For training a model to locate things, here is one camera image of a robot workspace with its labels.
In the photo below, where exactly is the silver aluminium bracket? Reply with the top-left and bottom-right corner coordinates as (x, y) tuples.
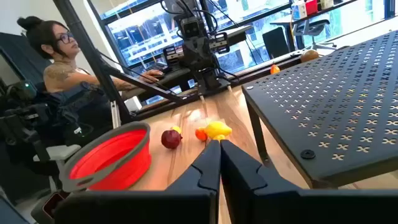
(109, 100), (122, 129)

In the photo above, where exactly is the brown kiwi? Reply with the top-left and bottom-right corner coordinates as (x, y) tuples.
(300, 49), (320, 63)

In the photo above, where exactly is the white container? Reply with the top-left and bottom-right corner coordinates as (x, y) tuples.
(295, 1), (308, 19)

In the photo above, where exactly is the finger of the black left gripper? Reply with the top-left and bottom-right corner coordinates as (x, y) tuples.
(185, 40), (200, 70)
(198, 39), (213, 68)

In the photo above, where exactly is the red box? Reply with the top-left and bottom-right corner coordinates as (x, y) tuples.
(305, 0), (318, 16)

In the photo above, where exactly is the dark fabric panel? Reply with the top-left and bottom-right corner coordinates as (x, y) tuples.
(0, 32), (53, 91)

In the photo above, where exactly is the grey office chair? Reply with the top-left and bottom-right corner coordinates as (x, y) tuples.
(292, 18), (338, 51)

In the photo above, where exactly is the red collapsible colander bowl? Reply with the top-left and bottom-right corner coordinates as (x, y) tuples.
(58, 121), (153, 193)

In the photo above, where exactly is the black camera rig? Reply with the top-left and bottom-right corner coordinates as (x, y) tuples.
(0, 80), (83, 162)

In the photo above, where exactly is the dark red pomegranate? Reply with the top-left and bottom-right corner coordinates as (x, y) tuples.
(160, 129), (183, 150)

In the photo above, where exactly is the black aluminium table frame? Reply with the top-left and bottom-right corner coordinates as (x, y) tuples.
(52, 0), (351, 125)

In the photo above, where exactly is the yellow lemon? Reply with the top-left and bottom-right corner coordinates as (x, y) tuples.
(203, 121), (233, 139)

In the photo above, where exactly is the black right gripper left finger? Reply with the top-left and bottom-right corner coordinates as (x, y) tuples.
(54, 139), (221, 224)

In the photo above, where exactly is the person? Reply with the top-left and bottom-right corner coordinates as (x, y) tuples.
(17, 15), (165, 139)

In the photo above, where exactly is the dark background desk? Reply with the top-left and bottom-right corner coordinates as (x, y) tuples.
(269, 0), (361, 52)

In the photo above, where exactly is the black perforated metal shelf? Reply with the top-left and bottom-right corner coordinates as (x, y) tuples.
(241, 29), (398, 189)

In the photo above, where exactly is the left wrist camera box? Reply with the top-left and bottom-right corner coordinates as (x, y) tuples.
(180, 17), (200, 40)

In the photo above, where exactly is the grey raised desk top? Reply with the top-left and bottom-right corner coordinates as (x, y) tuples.
(217, 24), (255, 47)

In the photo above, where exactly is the dark low desk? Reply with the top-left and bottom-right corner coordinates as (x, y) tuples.
(124, 67), (200, 102)

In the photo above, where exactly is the black upright panel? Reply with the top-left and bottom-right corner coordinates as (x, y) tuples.
(262, 27), (290, 60)

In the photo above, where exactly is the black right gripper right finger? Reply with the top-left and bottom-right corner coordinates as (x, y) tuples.
(220, 139), (398, 224)

